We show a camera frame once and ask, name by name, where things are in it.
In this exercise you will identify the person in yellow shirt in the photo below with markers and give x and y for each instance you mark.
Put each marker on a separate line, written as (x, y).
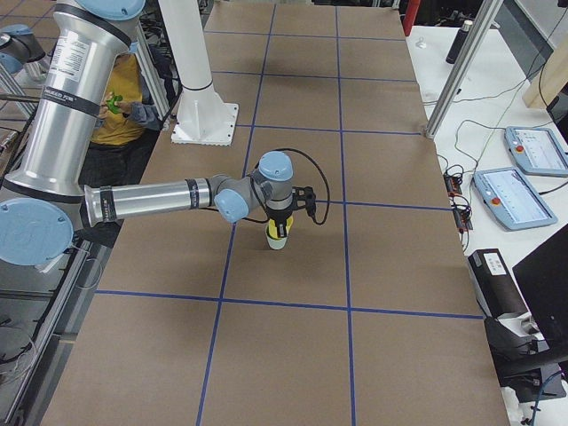
(126, 130)

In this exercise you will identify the aluminium profile post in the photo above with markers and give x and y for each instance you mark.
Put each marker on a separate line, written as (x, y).
(481, 25)

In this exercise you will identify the black monitor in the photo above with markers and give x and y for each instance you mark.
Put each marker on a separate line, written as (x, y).
(542, 279)

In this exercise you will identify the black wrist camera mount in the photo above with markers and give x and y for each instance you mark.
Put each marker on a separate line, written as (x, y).
(304, 198)

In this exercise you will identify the teach pendant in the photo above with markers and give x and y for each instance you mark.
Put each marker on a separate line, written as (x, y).
(536, 151)
(512, 199)

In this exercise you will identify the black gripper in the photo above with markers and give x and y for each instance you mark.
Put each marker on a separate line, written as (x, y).
(279, 215)

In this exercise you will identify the lower teach pendant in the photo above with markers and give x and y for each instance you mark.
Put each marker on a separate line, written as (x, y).
(512, 199)

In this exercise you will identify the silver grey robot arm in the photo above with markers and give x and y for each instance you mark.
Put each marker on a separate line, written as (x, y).
(20, 50)
(91, 131)

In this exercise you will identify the white pedestal column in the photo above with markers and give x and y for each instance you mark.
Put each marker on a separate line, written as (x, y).
(183, 25)

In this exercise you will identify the light green plastic cup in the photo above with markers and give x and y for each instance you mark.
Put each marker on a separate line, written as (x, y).
(276, 243)

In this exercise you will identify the upper teach pendant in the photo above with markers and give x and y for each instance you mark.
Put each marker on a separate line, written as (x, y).
(536, 151)

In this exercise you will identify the white pedestal base plate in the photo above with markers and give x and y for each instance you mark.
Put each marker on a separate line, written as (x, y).
(205, 125)

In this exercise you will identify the black bottle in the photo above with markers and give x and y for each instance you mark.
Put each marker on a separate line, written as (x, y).
(458, 41)

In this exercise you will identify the yellow plastic cup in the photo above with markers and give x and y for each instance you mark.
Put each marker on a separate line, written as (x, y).
(275, 233)

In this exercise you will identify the black box with label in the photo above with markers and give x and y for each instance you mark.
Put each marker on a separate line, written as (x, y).
(495, 289)

